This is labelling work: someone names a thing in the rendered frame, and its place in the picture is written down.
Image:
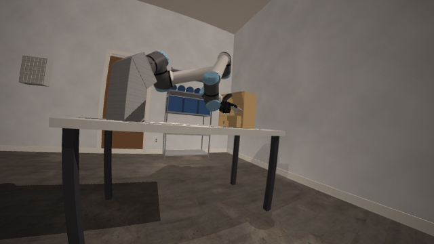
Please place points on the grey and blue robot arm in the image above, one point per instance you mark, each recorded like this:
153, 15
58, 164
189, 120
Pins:
167, 79

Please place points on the tan wooden chest of drawers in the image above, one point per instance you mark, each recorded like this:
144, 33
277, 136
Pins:
249, 110

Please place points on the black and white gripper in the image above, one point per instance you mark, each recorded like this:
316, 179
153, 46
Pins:
226, 107

